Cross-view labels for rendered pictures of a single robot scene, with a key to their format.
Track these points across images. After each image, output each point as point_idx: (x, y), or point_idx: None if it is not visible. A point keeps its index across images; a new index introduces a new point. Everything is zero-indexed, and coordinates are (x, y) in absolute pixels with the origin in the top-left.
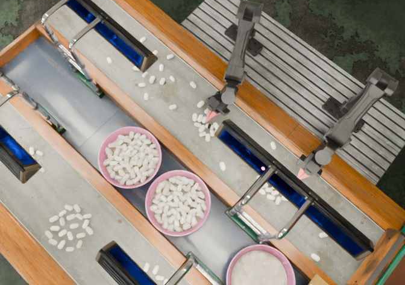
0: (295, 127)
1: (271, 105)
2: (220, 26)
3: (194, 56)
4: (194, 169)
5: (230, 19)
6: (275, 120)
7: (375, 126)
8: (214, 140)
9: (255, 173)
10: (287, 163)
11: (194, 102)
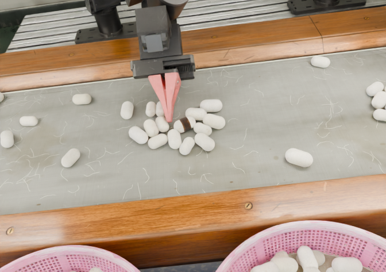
0: (311, 20)
1: (242, 26)
2: (62, 43)
3: (46, 65)
4: (260, 216)
5: (70, 31)
6: (275, 34)
7: None
8: (222, 137)
9: (361, 117)
10: (374, 65)
11: (112, 119)
